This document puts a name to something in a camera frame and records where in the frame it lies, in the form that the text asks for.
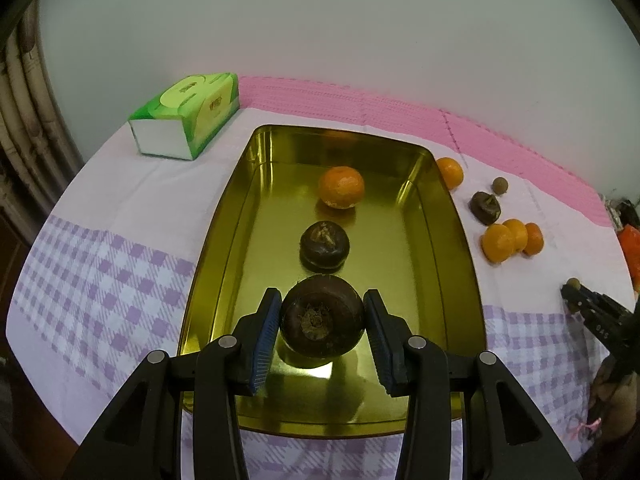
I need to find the crumpled foil wrapper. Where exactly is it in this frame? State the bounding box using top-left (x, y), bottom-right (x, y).
top-left (602, 199), bottom-right (637, 228)

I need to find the orange mandarin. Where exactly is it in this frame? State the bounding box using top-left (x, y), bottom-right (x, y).
top-left (436, 157), bottom-right (465, 191)
top-left (522, 222), bottom-right (545, 257)
top-left (481, 223), bottom-right (516, 264)
top-left (501, 218), bottom-right (529, 253)
top-left (318, 166), bottom-right (366, 210)

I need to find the brown wooden cabinet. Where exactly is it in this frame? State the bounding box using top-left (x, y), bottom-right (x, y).
top-left (0, 160), bottom-right (51, 341)

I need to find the beige bamboo frame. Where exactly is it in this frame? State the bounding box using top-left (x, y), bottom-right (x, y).
top-left (0, 7), bottom-right (86, 221)

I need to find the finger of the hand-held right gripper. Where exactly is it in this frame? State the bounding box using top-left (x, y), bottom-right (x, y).
top-left (575, 307), bottom-right (640, 361)
top-left (561, 284), bottom-right (633, 318)

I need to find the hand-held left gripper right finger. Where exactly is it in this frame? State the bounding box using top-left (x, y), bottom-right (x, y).
top-left (362, 288), bottom-right (583, 480)

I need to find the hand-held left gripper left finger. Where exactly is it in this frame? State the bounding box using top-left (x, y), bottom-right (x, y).
top-left (62, 287), bottom-right (283, 480)

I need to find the pink ribbon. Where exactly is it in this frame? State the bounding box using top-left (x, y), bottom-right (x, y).
top-left (570, 416), bottom-right (601, 436)

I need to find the green tissue box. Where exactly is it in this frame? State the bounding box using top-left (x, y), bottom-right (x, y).
top-left (127, 72), bottom-right (241, 162)

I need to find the purple checked tablecloth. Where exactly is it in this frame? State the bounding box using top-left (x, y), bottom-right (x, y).
top-left (5, 107), bottom-right (626, 480)

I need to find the gold metal tray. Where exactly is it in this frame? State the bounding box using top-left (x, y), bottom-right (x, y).
top-left (177, 124), bottom-right (488, 438)

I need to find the pink foam mat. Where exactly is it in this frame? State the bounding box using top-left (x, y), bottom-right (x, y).
top-left (239, 76), bottom-right (613, 226)

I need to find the dark brown mangosteen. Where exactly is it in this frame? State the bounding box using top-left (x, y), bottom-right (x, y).
top-left (468, 191), bottom-right (502, 226)
top-left (278, 274), bottom-right (365, 360)
top-left (299, 220), bottom-right (351, 275)

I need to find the person's right hand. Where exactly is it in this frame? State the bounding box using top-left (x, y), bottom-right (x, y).
top-left (590, 360), bottom-right (640, 443)

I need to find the orange plastic bag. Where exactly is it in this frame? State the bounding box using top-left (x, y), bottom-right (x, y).
top-left (617, 225), bottom-right (640, 293)

